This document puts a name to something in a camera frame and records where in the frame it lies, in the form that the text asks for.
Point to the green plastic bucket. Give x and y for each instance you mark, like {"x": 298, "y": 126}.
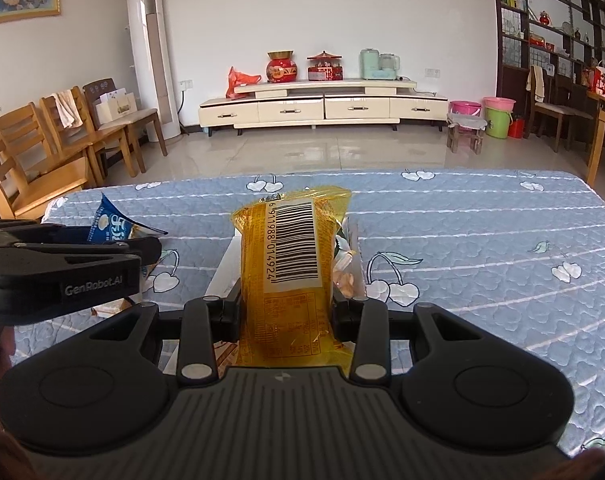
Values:
{"x": 497, "y": 122}

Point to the yellow-edged bun packet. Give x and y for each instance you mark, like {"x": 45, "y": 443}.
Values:
{"x": 346, "y": 275}

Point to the red round jar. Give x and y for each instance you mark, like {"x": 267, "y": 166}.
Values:
{"x": 281, "y": 69}

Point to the small red bucket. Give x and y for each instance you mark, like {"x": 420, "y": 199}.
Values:
{"x": 516, "y": 127}

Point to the small wooden stool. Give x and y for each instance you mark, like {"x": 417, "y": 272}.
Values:
{"x": 465, "y": 132}

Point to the cream cloth on chair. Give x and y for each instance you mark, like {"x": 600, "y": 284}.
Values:
{"x": 535, "y": 85}

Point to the blue snack packet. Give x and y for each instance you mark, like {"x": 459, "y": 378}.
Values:
{"x": 110, "y": 227}

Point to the dark wooden display shelf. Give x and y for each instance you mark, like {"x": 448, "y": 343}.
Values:
{"x": 557, "y": 10}

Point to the white towel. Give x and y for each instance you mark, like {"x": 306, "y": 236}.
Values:
{"x": 67, "y": 110}

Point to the red carousel gift box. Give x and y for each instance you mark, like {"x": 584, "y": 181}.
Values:
{"x": 325, "y": 70}

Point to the mint green kitchen appliance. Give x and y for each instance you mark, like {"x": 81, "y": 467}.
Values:
{"x": 375, "y": 66}

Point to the dark wooden dining chair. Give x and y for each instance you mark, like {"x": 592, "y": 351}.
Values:
{"x": 552, "y": 110}

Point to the white tower air conditioner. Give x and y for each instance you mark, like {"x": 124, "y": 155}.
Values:
{"x": 152, "y": 60}

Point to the pink plastic basin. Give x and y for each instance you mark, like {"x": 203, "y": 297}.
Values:
{"x": 465, "y": 109}

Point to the white wall socket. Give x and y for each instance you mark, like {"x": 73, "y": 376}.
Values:
{"x": 186, "y": 83}
{"x": 432, "y": 72}

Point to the cream tv cabinet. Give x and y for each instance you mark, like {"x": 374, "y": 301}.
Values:
{"x": 322, "y": 105}

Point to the dark brown cushioned chair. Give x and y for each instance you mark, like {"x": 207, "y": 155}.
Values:
{"x": 142, "y": 120}

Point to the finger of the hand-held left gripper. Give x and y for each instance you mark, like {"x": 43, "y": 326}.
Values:
{"x": 42, "y": 234}
{"x": 142, "y": 249}

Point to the red and white gift bag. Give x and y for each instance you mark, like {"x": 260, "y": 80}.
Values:
{"x": 603, "y": 81}

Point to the white box on chair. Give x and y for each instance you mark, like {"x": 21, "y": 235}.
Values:
{"x": 116, "y": 106}

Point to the light wooden chair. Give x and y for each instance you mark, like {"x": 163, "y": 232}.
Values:
{"x": 110, "y": 135}
{"x": 32, "y": 185}
{"x": 62, "y": 155}

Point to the yellow snack packet with barcode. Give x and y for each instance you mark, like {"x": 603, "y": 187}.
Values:
{"x": 292, "y": 310}

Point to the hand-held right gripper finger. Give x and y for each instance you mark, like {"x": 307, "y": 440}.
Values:
{"x": 341, "y": 317}

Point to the beige bread packet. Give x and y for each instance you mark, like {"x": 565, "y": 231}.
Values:
{"x": 115, "y": 308}

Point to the red plastic bag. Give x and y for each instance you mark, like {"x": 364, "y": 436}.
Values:
{"x": 240, "y": 85}

